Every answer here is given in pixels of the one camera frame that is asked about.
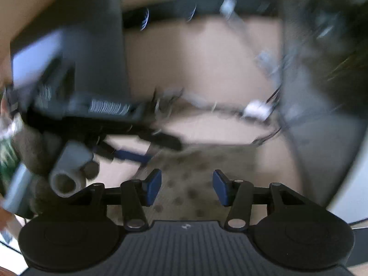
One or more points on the brown polka dot dress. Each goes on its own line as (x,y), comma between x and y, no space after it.
(195,172)

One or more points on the black computer monitor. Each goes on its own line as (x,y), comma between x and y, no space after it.
(95,20)

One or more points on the white computer case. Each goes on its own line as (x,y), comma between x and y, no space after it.
(322,106)

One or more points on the crumpled white tissue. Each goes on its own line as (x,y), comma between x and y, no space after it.
(256,109)

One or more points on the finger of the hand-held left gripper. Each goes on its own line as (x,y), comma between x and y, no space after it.
(164,141)
(132,156)

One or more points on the green lidded glass jar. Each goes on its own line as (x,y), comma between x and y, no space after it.
(5,146)

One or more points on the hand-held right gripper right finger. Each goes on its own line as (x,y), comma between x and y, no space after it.
(221,188)

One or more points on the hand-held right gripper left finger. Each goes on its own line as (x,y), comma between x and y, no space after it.
(152,187)

